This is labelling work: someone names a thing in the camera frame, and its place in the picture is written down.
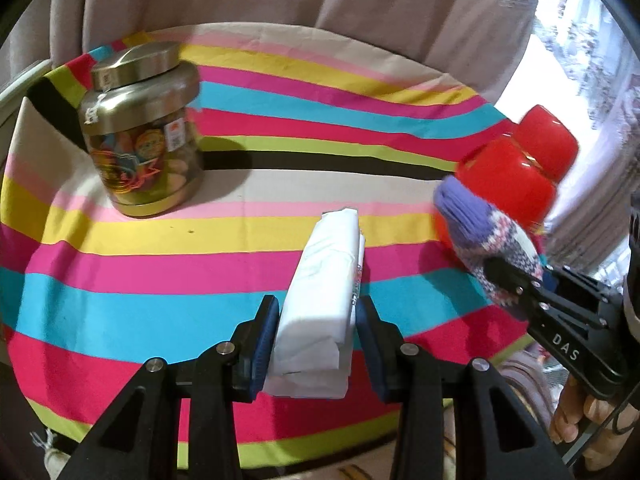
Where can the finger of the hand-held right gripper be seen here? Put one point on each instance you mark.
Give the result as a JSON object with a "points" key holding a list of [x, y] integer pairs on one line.
{"points": [[550, 278], [505, 272]]}

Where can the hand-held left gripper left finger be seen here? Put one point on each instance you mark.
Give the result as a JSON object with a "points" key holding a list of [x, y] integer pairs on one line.
{"points": [[262, 345]]}

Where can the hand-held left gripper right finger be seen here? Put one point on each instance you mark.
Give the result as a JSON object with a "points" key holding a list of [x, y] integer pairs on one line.
{"points": [[370, 345]]}

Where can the purple knitted sock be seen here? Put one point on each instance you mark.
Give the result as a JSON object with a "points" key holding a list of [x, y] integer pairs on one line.
{"points": [[470, 220]]}

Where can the white cloth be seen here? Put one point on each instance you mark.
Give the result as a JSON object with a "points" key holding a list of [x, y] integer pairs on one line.
{"points": [[320, 300]]}

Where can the person's right hand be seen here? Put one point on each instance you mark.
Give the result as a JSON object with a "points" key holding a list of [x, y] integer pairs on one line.
{"points": [[570, 415]]}

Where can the beige pleated curtain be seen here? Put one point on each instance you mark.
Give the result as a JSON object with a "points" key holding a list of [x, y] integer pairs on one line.
{"points": [[585, 230]]}

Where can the red thermos bottle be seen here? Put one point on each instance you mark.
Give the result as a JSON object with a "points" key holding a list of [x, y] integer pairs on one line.
{"points": [[510, 175]]}

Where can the colourful striped tablecloth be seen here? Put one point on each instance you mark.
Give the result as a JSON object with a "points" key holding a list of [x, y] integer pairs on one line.
{"points": [[150, 285]]}

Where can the white lace curtain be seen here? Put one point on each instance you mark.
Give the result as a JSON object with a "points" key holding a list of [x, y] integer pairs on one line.
{"points": [[600, 135]]}

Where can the glass jar with metal lid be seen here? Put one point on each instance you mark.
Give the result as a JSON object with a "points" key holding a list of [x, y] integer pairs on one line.
{"points": [[145, 160]]}

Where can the plain beige curtain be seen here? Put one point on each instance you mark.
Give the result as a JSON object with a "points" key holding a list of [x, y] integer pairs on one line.
{"points": [[300, 0]]}

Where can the white ornate cabinet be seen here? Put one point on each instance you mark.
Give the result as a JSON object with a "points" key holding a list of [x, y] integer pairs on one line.
{"points": [[20, 85]]}

